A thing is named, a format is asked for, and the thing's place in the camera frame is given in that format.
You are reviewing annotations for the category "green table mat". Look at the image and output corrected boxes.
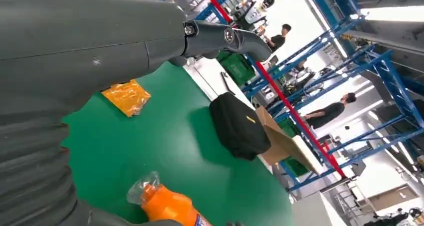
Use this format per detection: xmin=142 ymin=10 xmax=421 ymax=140
xmin=61 ymin=61 xmax=296 ymax=226

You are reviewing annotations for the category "green crate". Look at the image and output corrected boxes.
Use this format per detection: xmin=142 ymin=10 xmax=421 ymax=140
xmin=284 ymin=157 xmax=311 ymax=178
xmin=216 ymin=51 xmax=256 ymax=88

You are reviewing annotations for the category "white tilted board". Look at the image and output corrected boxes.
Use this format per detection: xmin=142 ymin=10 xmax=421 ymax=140
xmin=291 ymin=191 xmax=349 ymax=226

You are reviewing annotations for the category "cardboard box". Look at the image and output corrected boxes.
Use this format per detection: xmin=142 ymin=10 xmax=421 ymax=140
xmin=255 ymin=106 xmax=324 ymax=176

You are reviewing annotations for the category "yellow sheet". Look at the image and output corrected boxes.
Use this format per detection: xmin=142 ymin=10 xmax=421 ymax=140
xmin=100 ymin=79 xmax=152 ymax=118

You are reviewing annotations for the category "white foam sheet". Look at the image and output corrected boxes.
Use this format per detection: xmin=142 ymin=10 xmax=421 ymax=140
xmin=291 ymin=135 xmax=324 ymax=176

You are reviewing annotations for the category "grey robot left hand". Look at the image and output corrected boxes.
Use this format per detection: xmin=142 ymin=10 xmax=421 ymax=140
xmin=0 ymin=0 xmax=273 ymax=226

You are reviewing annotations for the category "orange drink bottle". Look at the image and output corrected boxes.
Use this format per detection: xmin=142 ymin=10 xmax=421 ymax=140
xmin=126 ymin=171 xmax=215 ymax=226

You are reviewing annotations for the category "black zip case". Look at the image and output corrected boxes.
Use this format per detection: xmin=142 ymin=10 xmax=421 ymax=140
xmin=208 ymin=92 xmax=272 ymax=161

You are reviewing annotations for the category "blue steel rack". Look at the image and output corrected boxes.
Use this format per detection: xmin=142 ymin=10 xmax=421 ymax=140
xmin=135 ymin=0 xmax=424 ymax=194

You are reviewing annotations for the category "person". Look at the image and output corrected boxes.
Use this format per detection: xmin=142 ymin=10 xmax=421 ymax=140
xmin=264 ymin=23 xmax=292 ymax=52
xmin=304 ymin=92 xmax=357 ymax=130

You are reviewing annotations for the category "red pole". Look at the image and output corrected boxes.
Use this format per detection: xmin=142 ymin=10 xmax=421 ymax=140
xmin=198 ymin=0 xmax=347 ymax=179

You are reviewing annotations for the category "white table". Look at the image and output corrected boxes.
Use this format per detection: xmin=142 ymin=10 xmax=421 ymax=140
xmin=183 ymin=57 xmax=258 ymax=111

